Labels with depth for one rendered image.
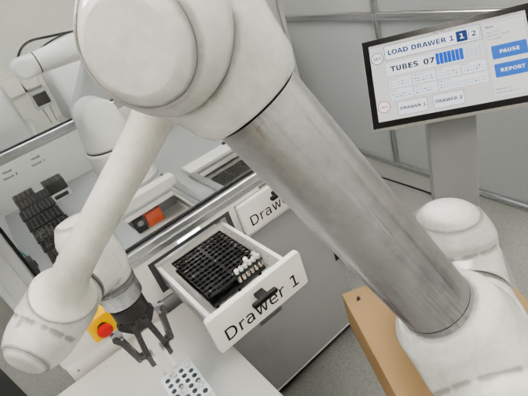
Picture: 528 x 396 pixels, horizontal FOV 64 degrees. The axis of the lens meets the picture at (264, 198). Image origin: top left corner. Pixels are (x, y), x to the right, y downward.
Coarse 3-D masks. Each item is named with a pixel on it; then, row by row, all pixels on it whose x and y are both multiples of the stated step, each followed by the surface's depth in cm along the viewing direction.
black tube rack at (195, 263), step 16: (224, 240) 126; (192, 256) 124; (208, 256) 122; (224, 256) 120; (240, 256) 117; (176, 272) 126; (192, 272) 118; (208, 272) 116; (224, 272) 115; (256, 272) 115; (208, 288) 110; (224, 288) 114
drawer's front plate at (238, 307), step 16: (288, 256) 107; (272, 272) 104; (288, 272) 108; (304, 272) 111; (256, 288) 103; (288, 288) 110; (224, 304) 100; (240, 304) 101; (272, 304) 107; (208, 320) 97; (224, 320) 99; (240, 320) 102; (256, 320) 106; (224, 336) 101; (240, 336) 104
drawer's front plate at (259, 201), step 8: (256, 192) 138; (264, 192) 138; (248, 200) 135; (256, 200) 137; (264, 200) 139; (280, 200) 143; (240, 208) 134; (248, 208) 136; (256, 208) 138; (264, 208) 140; (272, 208) 142; (280, 208) 144; (240, 216) 135; (248, 216) 137; (256, 216) 139; (264, 216) 141; (272, 216) 143; (248, 224) 138; (256, 224) 140; (248, 232) 138
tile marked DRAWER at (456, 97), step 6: (456, 90) 136; (462, 90) 136; (432, 96) 138; (438, 96) 138; (444, 96) 137; (450, 96) 137; (456, 96) 136; (462, 96) 135; (438, 102) 138; (444, 102) 137; (450, 102) 136; (456, 102) 136; (462, 102) 135
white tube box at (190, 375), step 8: (176, 368) 105; (184, 368) 104; (192, 368) 104; (168, 376) 104; (184, 376) 104; (192, 376) 102; (200, 376) 101; (168, 384) 102; (176, 384) 101; (184, 384) 101; (192, 384) 101; (208, 384) 98; (168, 392) 100; (176, 392) 99; (192, 392) 99; (200, 392) 97; (208, 392) 96
